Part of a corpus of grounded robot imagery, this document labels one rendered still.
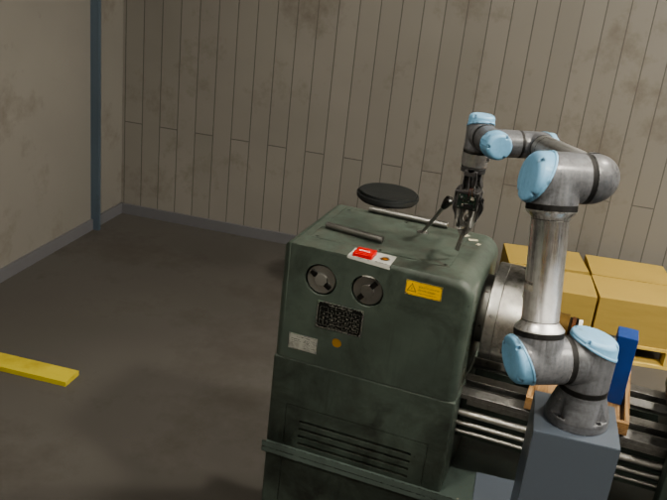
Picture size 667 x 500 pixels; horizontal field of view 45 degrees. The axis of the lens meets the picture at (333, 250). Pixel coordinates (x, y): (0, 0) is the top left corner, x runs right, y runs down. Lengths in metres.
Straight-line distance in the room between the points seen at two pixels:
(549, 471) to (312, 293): 0.90
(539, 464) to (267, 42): 4.21
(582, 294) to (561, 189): 3.02
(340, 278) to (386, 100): 3.24
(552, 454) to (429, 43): 3.83
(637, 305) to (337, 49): 2.53
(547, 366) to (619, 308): 3.02
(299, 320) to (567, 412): 0.92
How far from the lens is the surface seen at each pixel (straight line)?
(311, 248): 2.43
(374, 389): 2.54
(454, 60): 5.46
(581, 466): 2.04
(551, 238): 1.86
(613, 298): 4.89
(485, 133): 2.21
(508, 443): 2.64
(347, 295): 2.44
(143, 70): 6.12
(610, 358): 1.97
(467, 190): 2.32
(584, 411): 2.01
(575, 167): 1.85
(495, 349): 2.52
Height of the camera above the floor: 2.12
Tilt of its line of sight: 21 degrees down
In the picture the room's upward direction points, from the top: 6 degrees clockwise
